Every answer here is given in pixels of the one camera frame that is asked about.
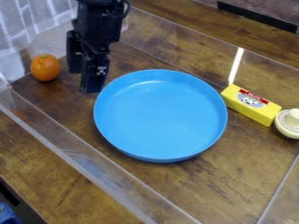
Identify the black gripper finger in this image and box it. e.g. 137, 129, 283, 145
67, 30, 81, 74
79, 55, 109, 94

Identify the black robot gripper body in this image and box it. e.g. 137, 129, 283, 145
69, 0, 131, 56

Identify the orange toy ball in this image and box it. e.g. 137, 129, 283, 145
31, 53, 61, 82

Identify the round blue tray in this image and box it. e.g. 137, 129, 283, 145
93, 69, 228, 163

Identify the yellow toy butter block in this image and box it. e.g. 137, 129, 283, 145
220, 84, 282, 127

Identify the cream round toy mushroom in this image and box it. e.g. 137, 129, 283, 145
275, 108, 299, 139

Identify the blue object at corner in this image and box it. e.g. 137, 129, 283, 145
0, 203, 20, 224

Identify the clear acrylic enclosure wall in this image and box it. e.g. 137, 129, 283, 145
0, 0, 299, 224

